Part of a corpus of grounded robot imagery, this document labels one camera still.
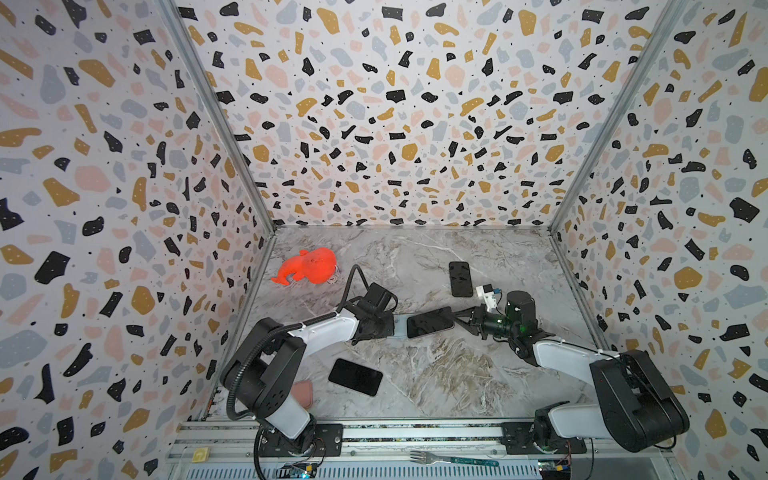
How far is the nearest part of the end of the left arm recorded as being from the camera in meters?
0.68

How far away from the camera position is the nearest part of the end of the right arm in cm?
70

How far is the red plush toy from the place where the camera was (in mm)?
1023

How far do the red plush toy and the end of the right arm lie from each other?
52 cm

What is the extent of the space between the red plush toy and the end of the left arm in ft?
1.01
